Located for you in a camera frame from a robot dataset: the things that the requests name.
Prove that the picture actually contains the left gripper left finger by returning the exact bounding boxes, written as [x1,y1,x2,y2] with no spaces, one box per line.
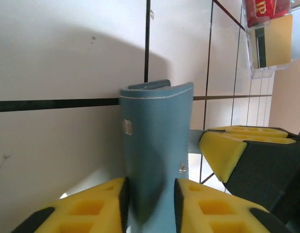
[11,177,131,233]

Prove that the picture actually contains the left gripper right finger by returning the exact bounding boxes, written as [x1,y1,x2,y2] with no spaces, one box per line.
[174,178,293,233]

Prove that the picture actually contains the blue leather card holder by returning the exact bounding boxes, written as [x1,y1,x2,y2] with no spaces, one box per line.
[119,79,204,233]

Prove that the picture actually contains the clear acrylic card organizer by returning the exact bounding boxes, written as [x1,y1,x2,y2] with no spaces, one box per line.
[241,0,300,80]

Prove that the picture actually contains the gold card with dark stripe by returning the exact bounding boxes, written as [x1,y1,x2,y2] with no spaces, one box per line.
[255,14,294,68]

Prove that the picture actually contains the red card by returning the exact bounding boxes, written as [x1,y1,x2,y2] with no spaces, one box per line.
[244,0,292,27]

